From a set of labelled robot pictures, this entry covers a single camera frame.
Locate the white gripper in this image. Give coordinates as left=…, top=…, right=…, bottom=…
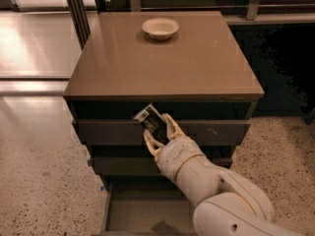
left=143, top=112, right=215, bottom=184

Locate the brown drawer cabinet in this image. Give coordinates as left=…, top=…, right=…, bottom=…
left=62, top=11, right=266, bottom=236

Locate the middle drawer front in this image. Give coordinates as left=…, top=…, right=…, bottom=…
left=88, top=156, right=234, bottom=177

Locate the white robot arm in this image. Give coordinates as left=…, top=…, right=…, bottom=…
left=144, top=114, right=303, bottom=236

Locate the white paper bowl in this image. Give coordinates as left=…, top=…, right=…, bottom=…
left=142, top=18, right=179, bottom=40

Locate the open bottom drawer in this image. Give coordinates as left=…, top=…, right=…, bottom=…
left=93, top=182, right=197, bottom=236

